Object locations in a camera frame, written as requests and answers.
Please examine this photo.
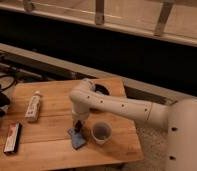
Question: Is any wooden table board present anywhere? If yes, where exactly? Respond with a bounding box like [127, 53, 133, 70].
[0, 80, 143, 171]

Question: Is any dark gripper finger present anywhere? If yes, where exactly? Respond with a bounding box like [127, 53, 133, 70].
[74, 121, 83, 132]

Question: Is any black red rectangular box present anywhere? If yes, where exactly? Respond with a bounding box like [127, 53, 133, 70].
[3, 122, 22, 155]

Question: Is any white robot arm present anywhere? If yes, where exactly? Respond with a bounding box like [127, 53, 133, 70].
[69, 79, 197, 171]

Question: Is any white tube bottle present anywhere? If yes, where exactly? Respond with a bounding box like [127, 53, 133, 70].
[25, 91, 41, 122]

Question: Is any clear plastic cup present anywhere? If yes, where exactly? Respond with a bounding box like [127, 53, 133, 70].
[91, 122, 112, 145]

